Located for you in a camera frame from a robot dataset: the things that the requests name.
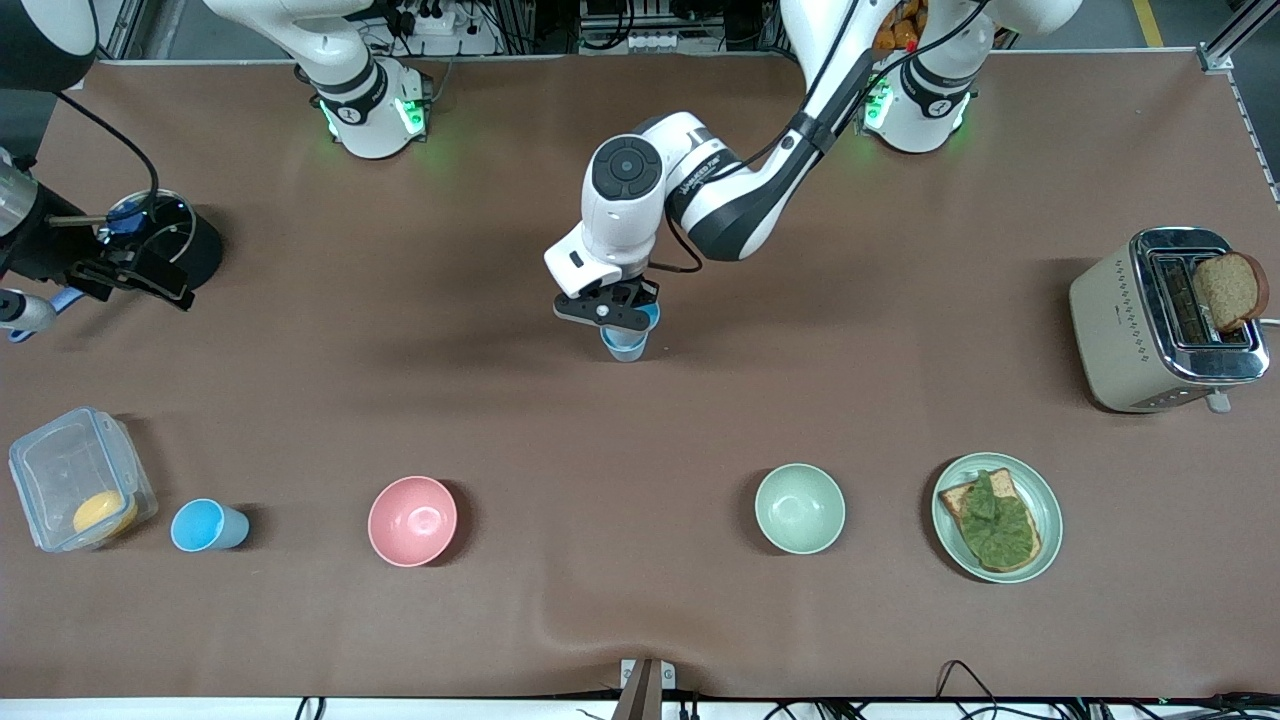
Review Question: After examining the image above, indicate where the green lettuce leaf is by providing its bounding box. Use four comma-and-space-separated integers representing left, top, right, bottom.
960, 470, 1037, 568

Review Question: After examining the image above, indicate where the clear plastic storage container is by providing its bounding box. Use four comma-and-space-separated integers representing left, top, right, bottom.
8, 406, 159, 554

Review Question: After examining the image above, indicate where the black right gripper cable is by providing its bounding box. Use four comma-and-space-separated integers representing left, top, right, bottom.
45, 92, 161, 226

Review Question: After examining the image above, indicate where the black pot with blue handle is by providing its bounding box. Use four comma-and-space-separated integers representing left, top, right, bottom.
8, 188, 224, 344

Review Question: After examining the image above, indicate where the white power strip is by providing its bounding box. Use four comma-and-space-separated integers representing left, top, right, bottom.
393, 0, 463, 37

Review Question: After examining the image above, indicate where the bag of orange buns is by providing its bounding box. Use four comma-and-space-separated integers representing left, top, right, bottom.
870, 0, 926, 53

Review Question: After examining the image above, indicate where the toast slice under lettuce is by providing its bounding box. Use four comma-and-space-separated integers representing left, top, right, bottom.
938, 467, 1043, 574

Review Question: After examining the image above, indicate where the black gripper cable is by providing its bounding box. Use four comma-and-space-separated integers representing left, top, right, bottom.
45, 92, 161, 226
648, 212, 709, 273

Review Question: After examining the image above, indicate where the orange round food piece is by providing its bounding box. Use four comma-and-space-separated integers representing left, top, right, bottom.
72, 490, 139, 538

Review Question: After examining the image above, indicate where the glass lid with blue knob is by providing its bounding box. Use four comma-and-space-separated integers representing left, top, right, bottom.
100, 190, 196, 266

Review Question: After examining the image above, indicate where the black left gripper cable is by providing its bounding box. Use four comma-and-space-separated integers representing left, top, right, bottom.
648, 212, 709, 273

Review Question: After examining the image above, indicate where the pale green bowl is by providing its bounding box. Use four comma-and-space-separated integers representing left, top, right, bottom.
754, 462, 847, 556

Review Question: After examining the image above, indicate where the black looped cable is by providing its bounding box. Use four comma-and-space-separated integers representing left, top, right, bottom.
937, 660, 998, 701

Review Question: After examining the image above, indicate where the brown bread slice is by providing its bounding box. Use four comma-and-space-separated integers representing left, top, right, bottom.
1192, 251, 1271, 334

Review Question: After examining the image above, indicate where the cream and chrome toaster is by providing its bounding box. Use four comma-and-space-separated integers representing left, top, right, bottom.
1068, 226, 1272, 415

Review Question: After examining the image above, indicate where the pale green plate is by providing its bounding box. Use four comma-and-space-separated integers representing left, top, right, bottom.
931, 452, 1064, 584

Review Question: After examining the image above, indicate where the pink bowl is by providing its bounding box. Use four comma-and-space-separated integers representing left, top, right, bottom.
367, 475, 459, 568

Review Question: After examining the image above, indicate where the aluminium frame post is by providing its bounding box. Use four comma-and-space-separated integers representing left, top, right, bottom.
1198, 0, 1280, 74

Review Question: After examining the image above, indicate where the brown table cover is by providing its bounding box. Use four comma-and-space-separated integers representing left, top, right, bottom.
0, 50, 1280, 701

